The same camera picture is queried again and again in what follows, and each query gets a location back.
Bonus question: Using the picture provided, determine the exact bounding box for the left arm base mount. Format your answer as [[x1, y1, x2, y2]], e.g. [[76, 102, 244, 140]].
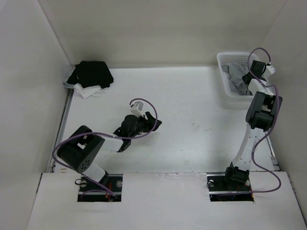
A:
[[75, 174, 123, 203]]

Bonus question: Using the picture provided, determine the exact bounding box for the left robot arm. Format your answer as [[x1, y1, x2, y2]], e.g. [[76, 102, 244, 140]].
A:
[[57, 112, 162, 191]]

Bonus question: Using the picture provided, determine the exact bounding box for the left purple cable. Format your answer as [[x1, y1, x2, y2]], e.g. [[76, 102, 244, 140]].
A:
[[51, 98, 163, 201]]

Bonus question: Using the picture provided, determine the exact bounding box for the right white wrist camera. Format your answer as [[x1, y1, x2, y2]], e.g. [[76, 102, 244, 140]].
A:
[[261, 63, 275, 80]]

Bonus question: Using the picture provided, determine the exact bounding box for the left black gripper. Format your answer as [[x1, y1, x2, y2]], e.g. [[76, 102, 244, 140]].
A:
[[129, 112, 161, 139]]

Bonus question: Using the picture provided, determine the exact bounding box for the white plastic basket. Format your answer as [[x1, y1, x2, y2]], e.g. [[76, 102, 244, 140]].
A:
[[216, 52, 252, 101]]

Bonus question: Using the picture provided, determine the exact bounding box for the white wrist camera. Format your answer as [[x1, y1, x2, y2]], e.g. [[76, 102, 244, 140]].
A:
[[261, 63, 275, 80], [130, 101, 144, 117]]

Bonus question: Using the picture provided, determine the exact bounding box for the grey tank top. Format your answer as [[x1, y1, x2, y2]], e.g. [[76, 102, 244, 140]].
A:
[[221, 63, 252, 96]]

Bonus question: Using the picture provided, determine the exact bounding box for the folded white tank top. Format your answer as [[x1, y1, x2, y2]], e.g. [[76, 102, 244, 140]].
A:
[[63, 71, 109, 100]]

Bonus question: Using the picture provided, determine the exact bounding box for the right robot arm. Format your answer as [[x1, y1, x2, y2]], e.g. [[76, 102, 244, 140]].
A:
[[222, 60, 283, 194]]

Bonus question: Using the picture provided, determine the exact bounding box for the folded black tank top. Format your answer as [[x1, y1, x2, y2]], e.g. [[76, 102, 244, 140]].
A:
[[64, 61, 114, 89]]

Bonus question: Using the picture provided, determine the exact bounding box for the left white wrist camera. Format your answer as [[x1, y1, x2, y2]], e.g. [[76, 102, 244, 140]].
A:
[[130, 101, 144, 117]]

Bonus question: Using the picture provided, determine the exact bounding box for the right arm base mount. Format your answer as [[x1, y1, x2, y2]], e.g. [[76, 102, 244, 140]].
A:
[[207, 173, 254, 202]]

